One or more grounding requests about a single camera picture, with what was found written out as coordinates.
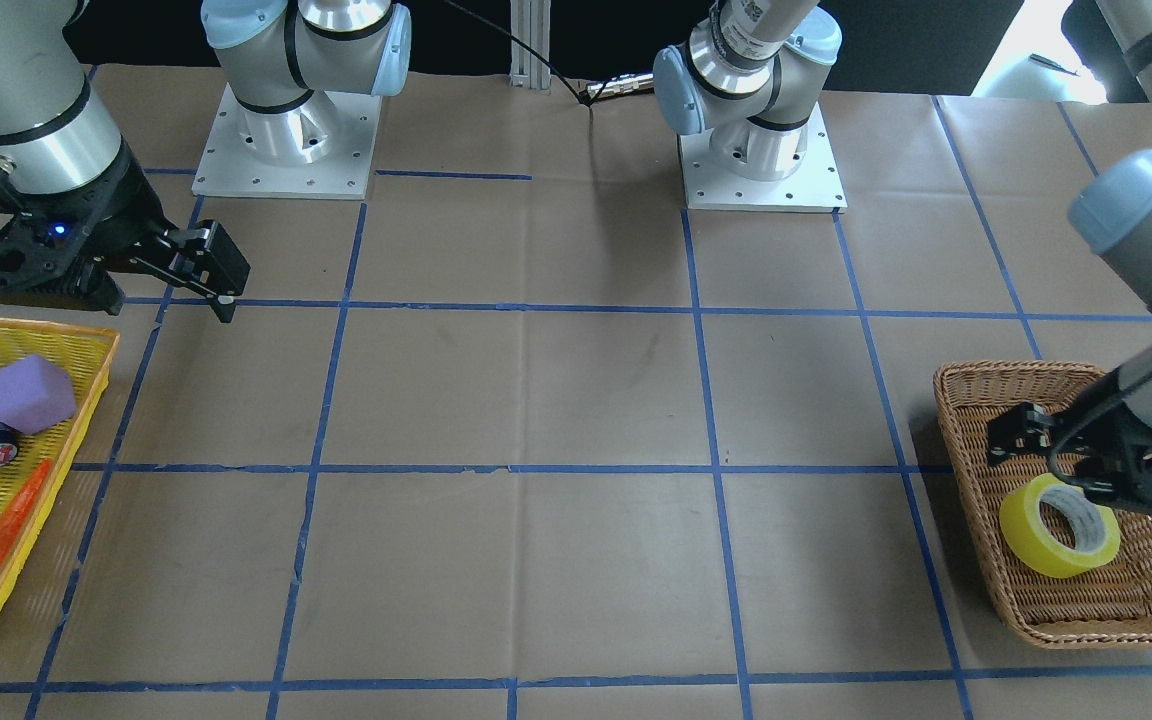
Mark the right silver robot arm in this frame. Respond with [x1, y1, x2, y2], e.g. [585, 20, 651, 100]
[0, 1, 414, 323]

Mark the yellow tape roll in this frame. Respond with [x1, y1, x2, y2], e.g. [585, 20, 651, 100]
[998, 473, 1123, 579]

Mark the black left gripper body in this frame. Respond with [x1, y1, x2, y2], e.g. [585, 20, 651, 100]
[1046, 395, 1152, 480]

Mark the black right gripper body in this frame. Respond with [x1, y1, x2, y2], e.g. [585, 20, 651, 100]
[0, 142, 172, 275]

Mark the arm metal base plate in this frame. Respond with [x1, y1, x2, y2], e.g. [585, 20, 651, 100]
[679, 105, 849, 214]
[192, 88, 382, 200]

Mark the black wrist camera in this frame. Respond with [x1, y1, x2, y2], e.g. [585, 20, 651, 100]
[0, 160, 124, 314]
[1076, 430, 1152, 521]

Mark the purple foam cube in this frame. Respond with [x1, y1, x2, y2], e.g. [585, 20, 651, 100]
[0, 354, 77, 435]

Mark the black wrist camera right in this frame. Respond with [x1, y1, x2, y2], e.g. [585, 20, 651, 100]
[0, 160, 124, 314]

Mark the brown wicker basket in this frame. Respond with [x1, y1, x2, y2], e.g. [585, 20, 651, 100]
[932, 361, 1152, 650]

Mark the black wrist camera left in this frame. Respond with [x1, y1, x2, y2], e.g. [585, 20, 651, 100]
[1076, 430, 1152, 521]

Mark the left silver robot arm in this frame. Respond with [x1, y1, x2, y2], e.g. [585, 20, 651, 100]
[652, 1, 1152, 484]

